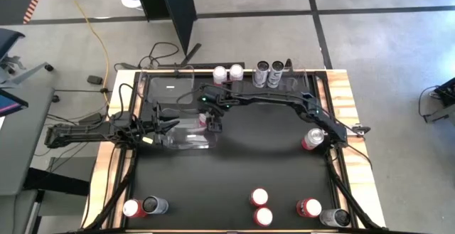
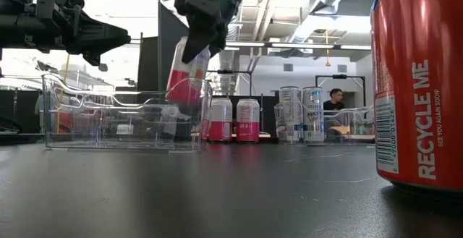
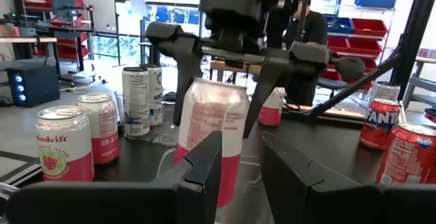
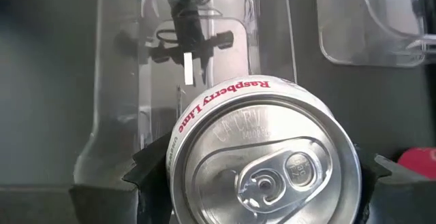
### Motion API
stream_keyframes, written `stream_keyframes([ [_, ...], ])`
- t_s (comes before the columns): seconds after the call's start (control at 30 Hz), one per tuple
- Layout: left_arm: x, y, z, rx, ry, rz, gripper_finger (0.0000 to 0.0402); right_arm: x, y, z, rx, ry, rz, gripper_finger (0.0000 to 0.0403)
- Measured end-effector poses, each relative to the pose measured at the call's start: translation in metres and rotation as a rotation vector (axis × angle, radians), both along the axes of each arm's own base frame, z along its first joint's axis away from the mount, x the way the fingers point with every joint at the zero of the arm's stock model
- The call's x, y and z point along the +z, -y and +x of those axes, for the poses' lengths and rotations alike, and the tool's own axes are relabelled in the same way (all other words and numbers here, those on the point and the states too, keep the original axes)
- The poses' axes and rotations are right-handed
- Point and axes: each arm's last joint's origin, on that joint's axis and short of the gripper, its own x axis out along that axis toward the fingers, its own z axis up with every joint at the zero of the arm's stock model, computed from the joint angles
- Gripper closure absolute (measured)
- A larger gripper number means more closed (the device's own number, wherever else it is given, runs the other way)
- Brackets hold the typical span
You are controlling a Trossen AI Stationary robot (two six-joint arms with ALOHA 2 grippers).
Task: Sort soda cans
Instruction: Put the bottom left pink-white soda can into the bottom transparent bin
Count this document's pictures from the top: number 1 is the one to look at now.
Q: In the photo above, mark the small black power adapter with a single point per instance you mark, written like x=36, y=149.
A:
x=95, y=79

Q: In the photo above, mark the yellow tape tag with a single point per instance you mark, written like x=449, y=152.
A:
x=147, y=140

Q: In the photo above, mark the dark computer screen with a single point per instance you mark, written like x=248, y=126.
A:
x=10, y=102

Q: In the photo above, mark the black power brick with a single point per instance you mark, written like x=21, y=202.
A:
x=90, y=119

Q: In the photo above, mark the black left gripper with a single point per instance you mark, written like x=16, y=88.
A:
x=158, y=123

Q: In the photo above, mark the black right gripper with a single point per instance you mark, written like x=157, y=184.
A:
x=213, y=99

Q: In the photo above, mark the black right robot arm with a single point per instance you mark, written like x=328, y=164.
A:
x=284, y=100

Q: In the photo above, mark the clear plastic bin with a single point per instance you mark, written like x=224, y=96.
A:
x=296, y=83
x=170, y=88
x=192, y=139

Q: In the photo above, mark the black desk base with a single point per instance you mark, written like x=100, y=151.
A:
x=57, y=182

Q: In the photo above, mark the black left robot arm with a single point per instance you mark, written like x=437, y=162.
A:
x=78, y=134

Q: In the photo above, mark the dark blue office chair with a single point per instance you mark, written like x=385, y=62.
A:
x=9, y=42

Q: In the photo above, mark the grey desk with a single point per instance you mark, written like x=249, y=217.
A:
x=21, y=138

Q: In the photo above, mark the silver Celsius can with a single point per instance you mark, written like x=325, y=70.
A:
x=276, y=73
x=335, y=217
x=262, y=72
x=155, y=205

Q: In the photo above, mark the black vertical post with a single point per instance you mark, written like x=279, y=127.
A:
x=170, y=6

